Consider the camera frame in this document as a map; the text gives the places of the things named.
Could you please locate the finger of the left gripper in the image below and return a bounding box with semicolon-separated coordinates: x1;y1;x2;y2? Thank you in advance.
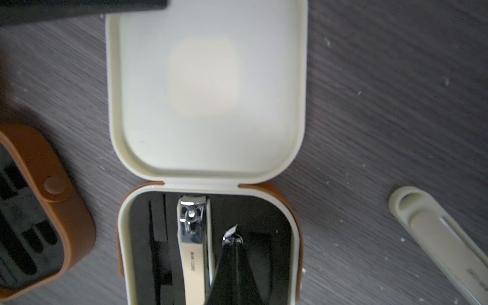
1;0;168;26

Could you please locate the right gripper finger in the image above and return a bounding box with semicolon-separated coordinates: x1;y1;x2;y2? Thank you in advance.
205;240;264;305

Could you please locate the brown nail clipper case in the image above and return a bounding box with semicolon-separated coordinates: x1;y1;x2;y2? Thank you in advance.
1;124;96;302

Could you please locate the small clipper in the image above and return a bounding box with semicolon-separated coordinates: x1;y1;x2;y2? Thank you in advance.
222;224;243;246

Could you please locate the cream nail clipper case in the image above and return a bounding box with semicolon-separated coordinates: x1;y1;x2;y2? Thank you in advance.
105;1;308;304

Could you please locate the cream large nail clipper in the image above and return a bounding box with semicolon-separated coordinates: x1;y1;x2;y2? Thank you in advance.
177;194;216;304

